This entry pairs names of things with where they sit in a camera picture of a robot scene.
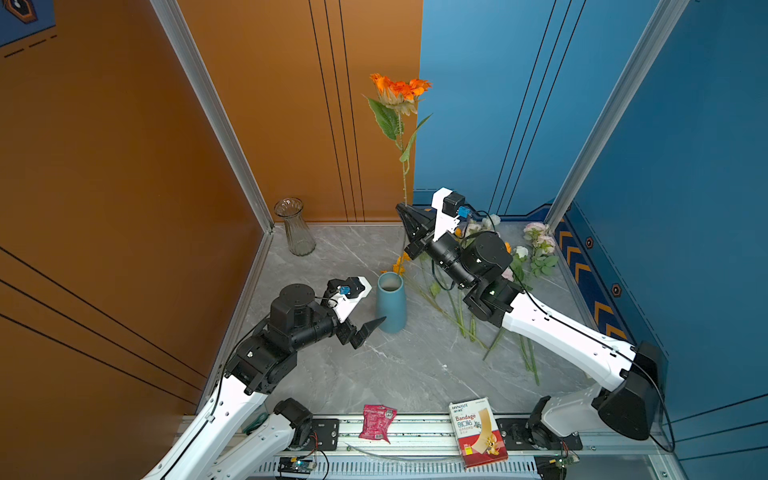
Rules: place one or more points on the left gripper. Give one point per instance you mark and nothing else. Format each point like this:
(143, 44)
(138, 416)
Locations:
(347, 330)

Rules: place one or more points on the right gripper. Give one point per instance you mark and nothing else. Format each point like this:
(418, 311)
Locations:
(424, 221)

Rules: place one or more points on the yellow orange poppy spray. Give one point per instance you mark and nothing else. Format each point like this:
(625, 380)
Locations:
(433, 288)

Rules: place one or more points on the teal ceramic vase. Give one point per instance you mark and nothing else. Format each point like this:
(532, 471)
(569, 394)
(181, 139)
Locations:
(391, 302)

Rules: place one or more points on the white ranunculus spray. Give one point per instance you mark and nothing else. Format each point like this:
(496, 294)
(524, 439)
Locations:
(487, 223)

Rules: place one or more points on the orange gerbera flower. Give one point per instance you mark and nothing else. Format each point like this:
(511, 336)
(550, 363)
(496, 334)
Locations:
(397, 100)

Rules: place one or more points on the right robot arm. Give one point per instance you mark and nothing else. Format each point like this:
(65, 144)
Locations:
(625, 396)

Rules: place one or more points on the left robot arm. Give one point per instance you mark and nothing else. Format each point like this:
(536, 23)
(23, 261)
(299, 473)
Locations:
(298, 317)

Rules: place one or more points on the clear ribbed glass vase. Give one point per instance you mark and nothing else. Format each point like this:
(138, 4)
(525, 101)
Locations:
(290, 212)

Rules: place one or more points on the pink snack packet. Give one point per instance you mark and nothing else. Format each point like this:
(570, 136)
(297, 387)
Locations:
(376, 422)

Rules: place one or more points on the yellow rose flower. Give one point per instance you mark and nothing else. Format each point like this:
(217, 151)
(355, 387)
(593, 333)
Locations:
(499, 333)

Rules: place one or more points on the pink rose spray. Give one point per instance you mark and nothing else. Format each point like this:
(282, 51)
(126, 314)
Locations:
(540, 252)

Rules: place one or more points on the green rubber glove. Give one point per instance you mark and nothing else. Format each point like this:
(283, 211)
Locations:
(256, 423)

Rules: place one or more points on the left green circuit board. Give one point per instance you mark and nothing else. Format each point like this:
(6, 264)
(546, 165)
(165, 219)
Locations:
(295, 468)

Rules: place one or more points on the green circuit board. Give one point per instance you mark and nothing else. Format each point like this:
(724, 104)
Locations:
(295, 468)
(565, 459)

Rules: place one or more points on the red bandage box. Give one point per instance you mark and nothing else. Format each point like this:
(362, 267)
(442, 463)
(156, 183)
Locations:
(477, 433)

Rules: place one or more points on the pink carnation spray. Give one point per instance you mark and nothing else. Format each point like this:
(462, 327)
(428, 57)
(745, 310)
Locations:
(528, 355)

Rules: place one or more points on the right green circuit board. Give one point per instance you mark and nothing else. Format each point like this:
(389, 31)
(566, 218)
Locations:
(565, 459)

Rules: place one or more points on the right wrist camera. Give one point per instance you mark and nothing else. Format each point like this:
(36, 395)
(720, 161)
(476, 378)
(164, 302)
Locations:
(450, 208)

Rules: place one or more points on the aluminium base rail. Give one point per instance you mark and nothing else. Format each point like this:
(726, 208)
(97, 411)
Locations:
(425, 447)

